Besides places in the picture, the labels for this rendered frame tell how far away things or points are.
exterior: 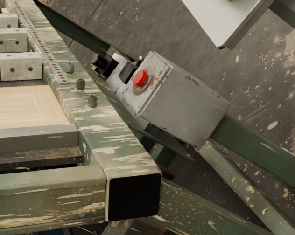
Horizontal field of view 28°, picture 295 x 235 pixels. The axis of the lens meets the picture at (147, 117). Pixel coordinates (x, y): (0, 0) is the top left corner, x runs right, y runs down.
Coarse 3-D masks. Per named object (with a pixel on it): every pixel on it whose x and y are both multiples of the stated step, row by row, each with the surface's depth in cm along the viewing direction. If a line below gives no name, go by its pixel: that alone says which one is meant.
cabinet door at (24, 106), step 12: (0, 96) 164; (12, 96) 164; (24, 96) 165; (36, 96) 165; (48, 96) 165; (0, 108) 156; (12, 108) 156; (24, 108) 157; (36, 108) 157; (48, 108) 157; (60, 108) 157; (0, 120) 148; (12, 120) 149; (24, 120) 149; (36, 120) 149; (48, 120) 149; (60, 120) 150
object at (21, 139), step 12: (0, 132) 136; (12, 132) 136; (24, 132) 137; (36, 132) 137; (48, 132) 138; (60, 132) 138; (72, 132) 139; (0, 144) 134; (12, 144) 135; (24, 144) 136; (36, 144) 137; (48, 144) 138; (60, 144) 139; (72, 144) 140
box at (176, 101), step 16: (144, 64) 122; (160, 64) 116; (160, 80) 114; (176, 80) 114; (192, 80) 116; (128, 96) 121; (144, 96) 116; (160, 96) 115; (176, 96) 116; (192, 96) 117; (208, 96) 118; (144, 112) 115; (160, 112) 116; (176, 112) 117; (192, 112) 118; (208, 112) 120; (224, 112) 121; (160, 128) 118; (176, 128) 119; (192, 128) 120; (208, 128) 121; (192, 144) 121
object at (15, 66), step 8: (0, 56) 178; (8, 56) 179; (16, 56) 179; (24, 56) 180; (32, 56) 180; (40, 56) 181; (0, 64) 177; (8, 64) 178; (16, 64) 178; (24, 64) 179; (32, 64) 180; (40, 64) 181; (0, 72) 178; (8, 72) 179; (16, 72) 179; (24, 72) 180; (32, 72) 181; (40, 72) 182; (0, 80) 179; (8, 80) 180
